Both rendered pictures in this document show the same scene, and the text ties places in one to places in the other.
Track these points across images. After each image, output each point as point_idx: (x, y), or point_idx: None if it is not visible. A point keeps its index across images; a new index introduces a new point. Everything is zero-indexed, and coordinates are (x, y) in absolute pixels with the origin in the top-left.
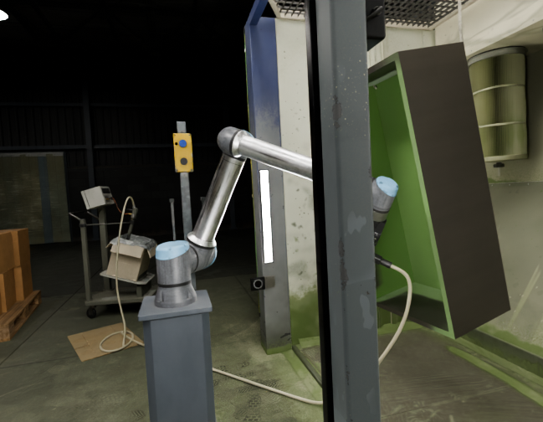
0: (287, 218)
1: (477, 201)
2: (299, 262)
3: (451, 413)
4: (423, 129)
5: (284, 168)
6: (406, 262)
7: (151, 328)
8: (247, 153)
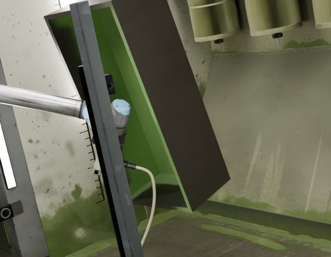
0: (22, 136)
1: (191, 101)
2: (44, 179)
3: None
4: (141, 56)
5: (37, 109)
6: (149, 156)
7: None
8: (1, 100)
